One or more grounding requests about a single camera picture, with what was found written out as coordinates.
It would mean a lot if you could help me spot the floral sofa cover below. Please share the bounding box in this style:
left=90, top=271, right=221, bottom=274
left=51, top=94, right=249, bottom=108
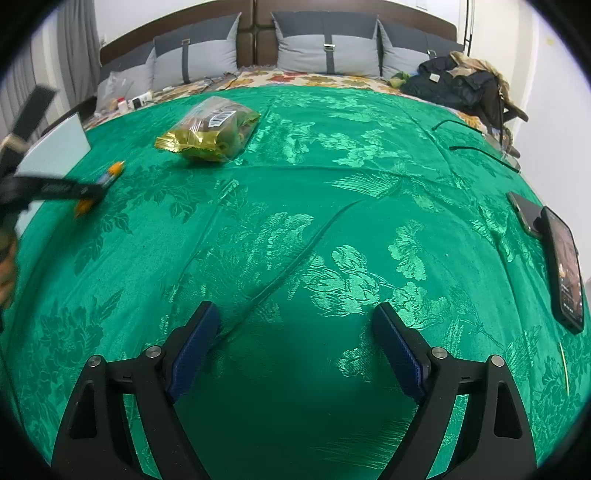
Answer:
left=82, top=68, right=486, bottom=133

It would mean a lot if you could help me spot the black smartphone lit screen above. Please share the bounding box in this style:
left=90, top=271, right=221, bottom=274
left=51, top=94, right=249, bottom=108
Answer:
left=541, top=206, right=584, bottom=335

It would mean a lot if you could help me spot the gold green snack bag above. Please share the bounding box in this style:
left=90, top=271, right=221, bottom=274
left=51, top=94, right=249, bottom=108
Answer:
left=154, top=96, right=260, bottom=162

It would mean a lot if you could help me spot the far right grey cushion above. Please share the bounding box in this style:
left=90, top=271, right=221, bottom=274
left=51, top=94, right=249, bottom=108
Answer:
left=378, top=20, right=464, bottom=80

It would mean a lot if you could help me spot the grey cushion with strap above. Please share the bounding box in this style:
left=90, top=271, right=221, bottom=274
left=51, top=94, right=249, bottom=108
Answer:
left=152, top=13, right=242, bottom=91
left=271, top=11, right=381, bottom=78

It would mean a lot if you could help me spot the clear plastic bag on sofa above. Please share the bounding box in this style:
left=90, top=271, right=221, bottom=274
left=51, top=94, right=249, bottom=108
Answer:
left=96, top=72, right=134, bottom=113

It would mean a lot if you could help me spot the green floral tablecloth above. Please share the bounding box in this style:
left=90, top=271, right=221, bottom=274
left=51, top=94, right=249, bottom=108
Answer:
left=1, top=87, right=590, bottom=479

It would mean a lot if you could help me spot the person's left hand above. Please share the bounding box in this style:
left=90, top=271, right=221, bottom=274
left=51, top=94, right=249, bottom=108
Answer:
left=0, top=230, right=18, bottom=309

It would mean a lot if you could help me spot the far left grey cushion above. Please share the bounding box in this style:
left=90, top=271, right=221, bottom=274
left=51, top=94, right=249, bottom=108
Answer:
left=99, top=43, right=156, bottom=100

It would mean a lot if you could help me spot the grey curtain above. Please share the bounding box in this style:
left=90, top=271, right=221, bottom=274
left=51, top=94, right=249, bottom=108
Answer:
left=56, top=0, right=100, bottom=107

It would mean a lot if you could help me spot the white storage box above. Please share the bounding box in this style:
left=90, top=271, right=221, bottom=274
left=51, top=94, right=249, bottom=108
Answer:
left=13, top=112, right=92, bottom=232

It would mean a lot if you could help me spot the black cable on table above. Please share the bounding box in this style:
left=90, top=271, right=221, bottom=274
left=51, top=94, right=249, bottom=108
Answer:
left=433, top=119, right=522, bottom=174

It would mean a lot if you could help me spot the black jacket pile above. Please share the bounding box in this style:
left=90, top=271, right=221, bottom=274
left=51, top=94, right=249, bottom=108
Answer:
left=400, top=51, right=529, bottom=158

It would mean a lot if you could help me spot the white charger on sofa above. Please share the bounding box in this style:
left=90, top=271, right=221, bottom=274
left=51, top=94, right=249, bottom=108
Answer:
left=128, top=90, right=153, bottom=110

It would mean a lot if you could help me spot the orange blue sausage stick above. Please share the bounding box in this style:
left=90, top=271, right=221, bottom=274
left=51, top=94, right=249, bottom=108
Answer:
left=73, top=161, right=126, bottom=218

